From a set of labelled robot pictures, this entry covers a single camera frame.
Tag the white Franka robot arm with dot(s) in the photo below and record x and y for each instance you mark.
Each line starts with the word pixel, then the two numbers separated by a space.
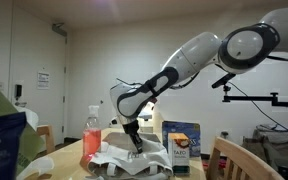
pixel 197 50

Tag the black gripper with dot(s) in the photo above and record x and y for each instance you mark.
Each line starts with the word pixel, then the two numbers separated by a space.
pixel 130 128

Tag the paper notice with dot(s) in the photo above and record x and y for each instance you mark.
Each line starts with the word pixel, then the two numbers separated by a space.
pixel 43 80

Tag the white door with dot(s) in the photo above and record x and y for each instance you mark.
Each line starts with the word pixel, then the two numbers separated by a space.
pixel 52 110

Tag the white light switch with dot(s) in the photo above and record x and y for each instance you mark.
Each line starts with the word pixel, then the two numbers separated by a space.
pixel 0 85

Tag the wooden chair back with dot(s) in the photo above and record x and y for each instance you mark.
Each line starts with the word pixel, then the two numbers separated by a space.
pixel 240 160

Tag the orange Tazo tea box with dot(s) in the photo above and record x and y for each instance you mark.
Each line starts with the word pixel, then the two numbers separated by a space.
pixel 179 153

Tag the blue Swiss Miss box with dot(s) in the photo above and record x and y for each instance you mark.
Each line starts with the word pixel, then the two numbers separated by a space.
pixel 192 140

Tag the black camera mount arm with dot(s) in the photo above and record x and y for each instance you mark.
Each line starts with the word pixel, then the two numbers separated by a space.
pixel 254 98

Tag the beige cardboard carton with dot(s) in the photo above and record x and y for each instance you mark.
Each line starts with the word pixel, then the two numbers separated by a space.
pixel 158 123

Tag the wooden slat chair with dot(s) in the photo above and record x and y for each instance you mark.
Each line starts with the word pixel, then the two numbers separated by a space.
pixel 47 133

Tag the white printed tote bag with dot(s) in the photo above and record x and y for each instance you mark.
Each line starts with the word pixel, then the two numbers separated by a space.
pixel 127 160

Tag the spray bottle with pink liquid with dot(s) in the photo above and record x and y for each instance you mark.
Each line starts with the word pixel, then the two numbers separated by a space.
pixel 91 140

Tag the dark blue chip bag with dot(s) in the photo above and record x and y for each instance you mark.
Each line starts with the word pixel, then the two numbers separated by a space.
pixel 0 146

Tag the grey covered furniture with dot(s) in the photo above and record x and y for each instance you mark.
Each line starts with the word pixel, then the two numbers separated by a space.
pixel 274 146

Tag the black door lock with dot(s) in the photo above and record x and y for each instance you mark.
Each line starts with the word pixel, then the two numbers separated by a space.
pixel 18 91

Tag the black camera on mount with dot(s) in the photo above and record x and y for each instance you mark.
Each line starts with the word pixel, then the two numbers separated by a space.
pixel 224 80

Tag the grey door closer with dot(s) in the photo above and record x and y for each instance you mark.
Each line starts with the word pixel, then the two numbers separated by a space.
pixel 59 30

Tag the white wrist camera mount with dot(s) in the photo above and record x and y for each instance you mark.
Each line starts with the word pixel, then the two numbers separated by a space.
pixel 147 111

